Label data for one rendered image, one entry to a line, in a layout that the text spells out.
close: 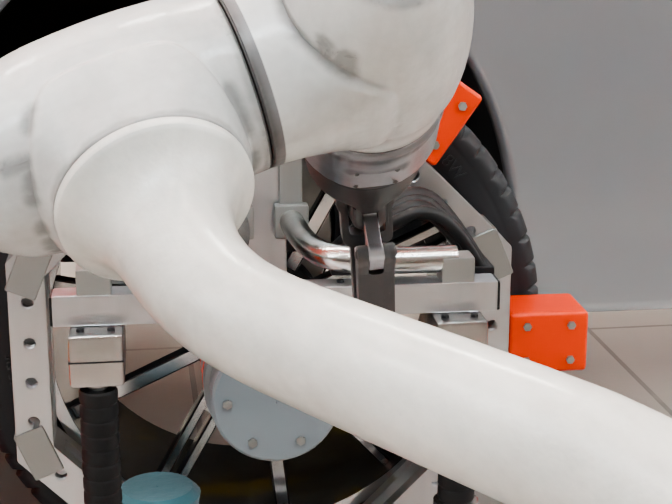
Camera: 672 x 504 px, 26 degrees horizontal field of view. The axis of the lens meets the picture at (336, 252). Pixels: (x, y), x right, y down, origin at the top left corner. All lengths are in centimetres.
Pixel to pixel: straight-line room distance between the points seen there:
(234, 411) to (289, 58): 75
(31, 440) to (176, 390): 232
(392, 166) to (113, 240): 22
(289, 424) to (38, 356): 29
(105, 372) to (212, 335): 71
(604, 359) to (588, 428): 363
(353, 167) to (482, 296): 56
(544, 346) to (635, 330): 285
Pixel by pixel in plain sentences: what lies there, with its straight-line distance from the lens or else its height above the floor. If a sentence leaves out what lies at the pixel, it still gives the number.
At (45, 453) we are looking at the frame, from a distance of 162.
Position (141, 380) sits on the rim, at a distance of 170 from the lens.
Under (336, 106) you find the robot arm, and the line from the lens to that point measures 75.
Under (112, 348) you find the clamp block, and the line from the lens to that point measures 134.
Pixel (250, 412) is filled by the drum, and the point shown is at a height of 84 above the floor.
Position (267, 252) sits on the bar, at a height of 96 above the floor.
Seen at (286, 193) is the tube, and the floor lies 103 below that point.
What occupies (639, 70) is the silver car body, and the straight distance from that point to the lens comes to 205.
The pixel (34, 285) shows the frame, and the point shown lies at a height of 94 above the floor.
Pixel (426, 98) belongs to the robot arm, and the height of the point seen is 125.
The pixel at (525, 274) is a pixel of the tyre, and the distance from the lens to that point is 169.
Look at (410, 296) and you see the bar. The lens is 138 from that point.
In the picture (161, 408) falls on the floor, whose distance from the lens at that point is 380.
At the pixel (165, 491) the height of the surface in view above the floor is 74.
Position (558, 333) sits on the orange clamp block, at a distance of 163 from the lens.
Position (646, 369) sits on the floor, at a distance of 415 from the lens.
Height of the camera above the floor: 137
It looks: 15 degrees down
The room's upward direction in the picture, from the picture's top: straight up
